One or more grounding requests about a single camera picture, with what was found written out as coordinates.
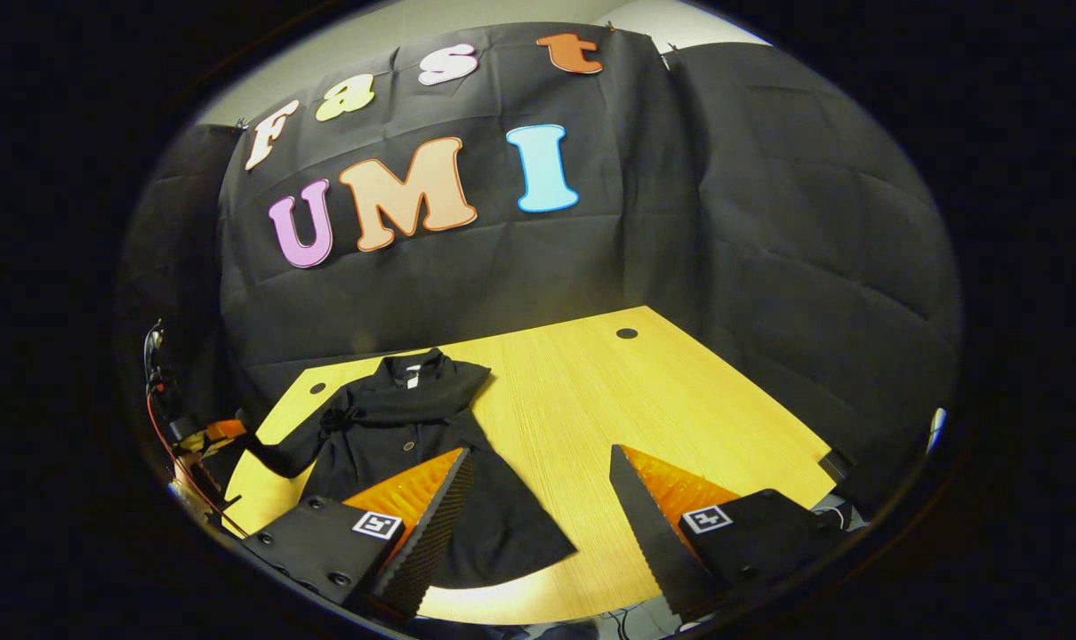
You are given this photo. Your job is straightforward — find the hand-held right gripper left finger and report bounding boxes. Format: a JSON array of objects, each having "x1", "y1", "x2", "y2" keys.
[{"x1": 243, "y1": 447, "x2": 475, "y2": 619}]

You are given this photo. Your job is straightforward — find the black backdrop cloth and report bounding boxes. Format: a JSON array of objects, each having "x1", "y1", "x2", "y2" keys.
[{"x1": 116, "y1": 22, "x2": 961, "y2": 516}]

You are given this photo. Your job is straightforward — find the red gripper cable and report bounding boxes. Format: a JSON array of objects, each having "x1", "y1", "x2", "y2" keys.
[{"x1": 145, "y1": 391, "x2": 247, "y2": 537}]

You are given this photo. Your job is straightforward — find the black coat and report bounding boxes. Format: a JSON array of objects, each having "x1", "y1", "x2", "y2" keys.
[{"x1": 227, "y1": 348, "x2": 579, "y2": 589}]

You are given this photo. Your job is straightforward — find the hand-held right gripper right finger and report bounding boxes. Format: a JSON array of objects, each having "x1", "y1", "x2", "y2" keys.
[{"x1": 609, "y1": 444, "x2": 846, "y2": 619}]

